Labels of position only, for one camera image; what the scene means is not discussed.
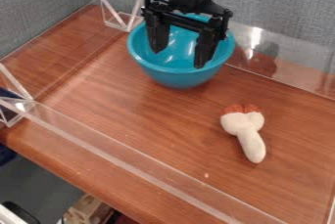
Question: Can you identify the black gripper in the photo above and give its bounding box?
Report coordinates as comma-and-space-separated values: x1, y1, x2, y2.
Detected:
140, 0, 233, 68

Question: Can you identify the white plush mushroom brown cap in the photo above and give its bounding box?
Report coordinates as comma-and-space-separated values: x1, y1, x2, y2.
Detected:
219, 104, 265, 163

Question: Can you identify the blue bowl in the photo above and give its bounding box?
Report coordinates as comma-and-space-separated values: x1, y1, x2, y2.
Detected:
127, 22, 237, 89

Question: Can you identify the clear acrylic back barrier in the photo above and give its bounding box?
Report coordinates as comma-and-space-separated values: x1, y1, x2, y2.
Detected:
227, 22, 335, 101

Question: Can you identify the clear acrylic barrier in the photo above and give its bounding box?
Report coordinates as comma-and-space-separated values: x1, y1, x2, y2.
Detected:
1, 0, 105, 98
0, 97, 285, 224
227, 22, 335, 101

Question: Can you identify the clear acrylic left barrier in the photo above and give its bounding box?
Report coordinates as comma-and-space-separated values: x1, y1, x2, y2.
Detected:
1, 0, 105, 98

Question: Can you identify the clear acrylic front barrier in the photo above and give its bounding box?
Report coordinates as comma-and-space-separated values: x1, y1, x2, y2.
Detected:
0, 97, 285, 224

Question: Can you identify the wooden block under table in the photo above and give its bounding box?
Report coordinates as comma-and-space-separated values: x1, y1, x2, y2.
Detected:
64, 195, 114, 224

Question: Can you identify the clear acrylic corner bracket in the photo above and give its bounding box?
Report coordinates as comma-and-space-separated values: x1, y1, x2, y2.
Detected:
99, 0, 143, 32

